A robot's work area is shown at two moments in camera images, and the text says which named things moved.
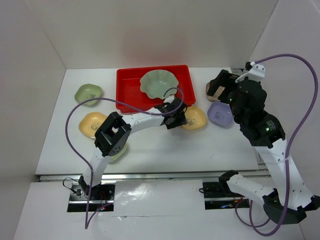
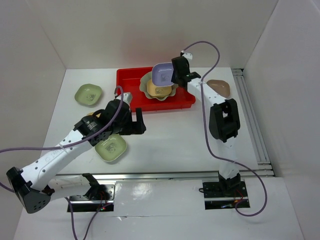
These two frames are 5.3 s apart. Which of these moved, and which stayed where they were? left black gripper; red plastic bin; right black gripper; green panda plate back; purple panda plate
Moved: left black gripper; purple panda plate; right black gripper
Stayed: green panda plate back; red plastic bin
